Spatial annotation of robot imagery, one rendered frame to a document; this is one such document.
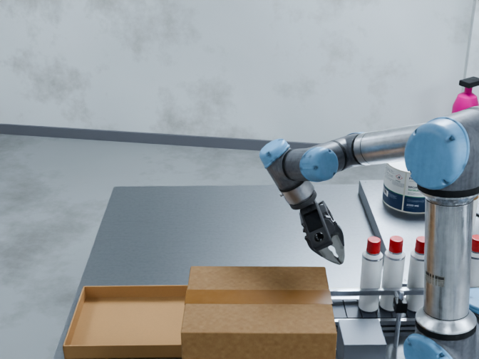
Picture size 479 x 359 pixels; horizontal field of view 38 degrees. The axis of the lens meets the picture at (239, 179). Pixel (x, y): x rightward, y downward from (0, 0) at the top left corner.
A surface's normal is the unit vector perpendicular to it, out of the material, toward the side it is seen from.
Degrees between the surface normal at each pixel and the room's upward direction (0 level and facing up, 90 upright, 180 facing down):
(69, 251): 0
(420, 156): 82
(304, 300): 0
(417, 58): 90
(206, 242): 0
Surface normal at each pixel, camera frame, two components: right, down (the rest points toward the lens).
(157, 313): 0.00, -0.90
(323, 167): 0.59, 0.01
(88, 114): -0.18, 0.42
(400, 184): -0.67, 0.32
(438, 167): -0.78, 0.14
